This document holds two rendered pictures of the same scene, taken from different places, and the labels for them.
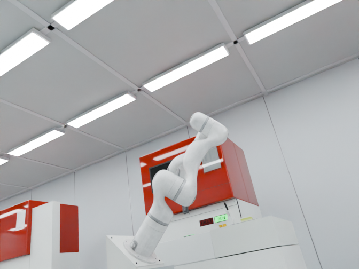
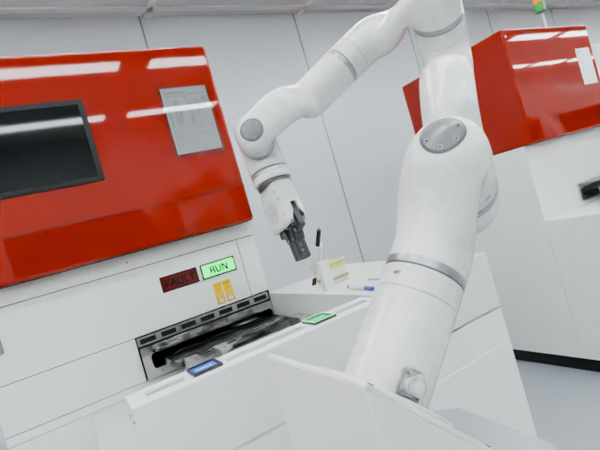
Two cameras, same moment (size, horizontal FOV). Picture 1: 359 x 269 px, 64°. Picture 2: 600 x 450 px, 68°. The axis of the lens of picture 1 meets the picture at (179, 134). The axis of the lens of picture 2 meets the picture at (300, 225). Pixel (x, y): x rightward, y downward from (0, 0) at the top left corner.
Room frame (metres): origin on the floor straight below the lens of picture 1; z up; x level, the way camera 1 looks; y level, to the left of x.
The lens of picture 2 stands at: (1.23, 0.82, 1.18)
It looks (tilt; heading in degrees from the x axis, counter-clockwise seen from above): 1 degrees down; 306
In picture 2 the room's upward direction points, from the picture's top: 16 degrees counter-clockwise
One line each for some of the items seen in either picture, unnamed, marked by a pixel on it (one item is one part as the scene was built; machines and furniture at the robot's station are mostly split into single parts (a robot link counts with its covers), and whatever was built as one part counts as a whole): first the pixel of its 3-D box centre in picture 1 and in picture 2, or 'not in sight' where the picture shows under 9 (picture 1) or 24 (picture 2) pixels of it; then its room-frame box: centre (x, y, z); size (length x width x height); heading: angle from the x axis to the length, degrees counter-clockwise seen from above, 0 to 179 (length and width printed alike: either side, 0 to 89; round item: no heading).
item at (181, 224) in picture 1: (194, 236); (145, 318); (2.44, 0.03, 1.02); 0.81 x 0.03 x 0.40; 65
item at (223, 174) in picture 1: (199, 182); (91, 179); (2.72, -0.11, 1.52); 0.81 x 0.75 x 0.60; 65
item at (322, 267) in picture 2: (231, 219); (320, 267); (1.95, -0.23, 1.03); 0.06 x 0.04 x 0.13; 155
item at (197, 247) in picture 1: (173, 253); (278, 375); (1.85, 0.16, 0.89); 0.55 x 0.09 x 0.14; 65
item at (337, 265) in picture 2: (247, 222); (330, 270); (1.99, -0.33, 1.00); 0.07 x 0.07 x 0.07; 73
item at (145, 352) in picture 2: not in sight; (213, 337); (2.35, -0.13, 0.89); 0.44 x 0.02 x 0.10; 65
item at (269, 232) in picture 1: (258, 237); (368, 298); (1.90, -0.36, 0.89); 0.62 x 0.35 x 0.14; 155
